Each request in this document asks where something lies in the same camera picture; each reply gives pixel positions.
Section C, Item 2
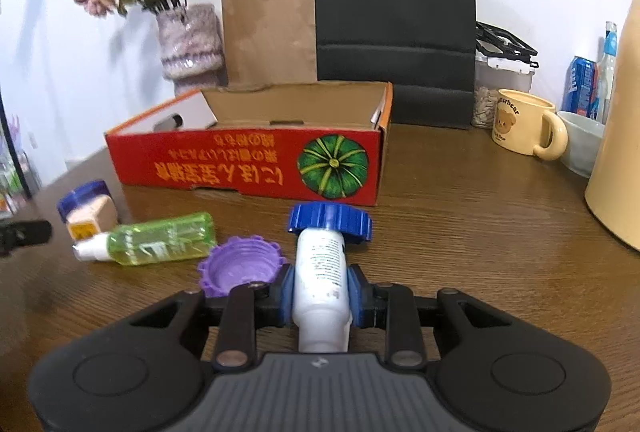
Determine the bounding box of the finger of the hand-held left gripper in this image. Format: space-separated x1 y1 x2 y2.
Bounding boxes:
0 219 53 258

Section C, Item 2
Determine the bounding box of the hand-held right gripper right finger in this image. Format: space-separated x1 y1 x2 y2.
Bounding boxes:
347 263 511 370

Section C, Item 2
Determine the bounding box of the white bowl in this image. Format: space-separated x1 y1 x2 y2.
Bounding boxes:
556 110 607 179

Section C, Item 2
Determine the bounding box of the black paper bag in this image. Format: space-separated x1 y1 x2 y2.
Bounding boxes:
314 0 476 130

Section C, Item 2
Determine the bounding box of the red cardboard box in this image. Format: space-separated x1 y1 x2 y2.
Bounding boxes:
104 82 394 207

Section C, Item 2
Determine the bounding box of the yellow bear mug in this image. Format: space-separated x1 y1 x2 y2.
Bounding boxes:
490 88 569 161

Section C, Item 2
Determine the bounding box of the blue soda can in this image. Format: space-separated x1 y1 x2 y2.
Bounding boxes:
561 56 599 120

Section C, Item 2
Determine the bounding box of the white dropper bottle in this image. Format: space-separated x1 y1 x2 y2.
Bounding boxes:
291 228 353 354

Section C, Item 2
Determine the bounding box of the brown paper bag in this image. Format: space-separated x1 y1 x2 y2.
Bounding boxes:
221 0 318 88

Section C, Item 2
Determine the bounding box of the clear container with black lid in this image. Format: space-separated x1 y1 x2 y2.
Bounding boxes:
472 21 540 130

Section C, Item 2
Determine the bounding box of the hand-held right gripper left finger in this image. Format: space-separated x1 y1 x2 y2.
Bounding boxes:
130 264 296 372

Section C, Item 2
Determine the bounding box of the small cream bottle yellow label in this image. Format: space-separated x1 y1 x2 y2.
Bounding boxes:
66 194 119 243

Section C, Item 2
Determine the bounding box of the glass bottle blue label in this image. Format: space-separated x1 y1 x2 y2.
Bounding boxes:
596 21 619 123

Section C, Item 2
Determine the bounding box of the purple notched bottle cap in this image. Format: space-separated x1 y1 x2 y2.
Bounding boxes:
196 235 286 299

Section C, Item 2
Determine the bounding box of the blue notched bottle cap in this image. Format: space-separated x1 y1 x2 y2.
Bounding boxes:
287 203 373 249

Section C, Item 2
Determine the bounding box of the yellow thermos jug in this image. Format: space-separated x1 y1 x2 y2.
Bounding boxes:
584 0 640 254

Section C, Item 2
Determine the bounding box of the green spray bottle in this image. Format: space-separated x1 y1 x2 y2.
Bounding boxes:
72 211 218 267

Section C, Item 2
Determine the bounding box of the pink ceramic vase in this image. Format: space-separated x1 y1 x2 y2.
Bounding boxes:
156 3 225 95

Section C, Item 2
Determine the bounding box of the wire storage rack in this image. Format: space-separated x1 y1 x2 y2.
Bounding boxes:
0 114 43 215

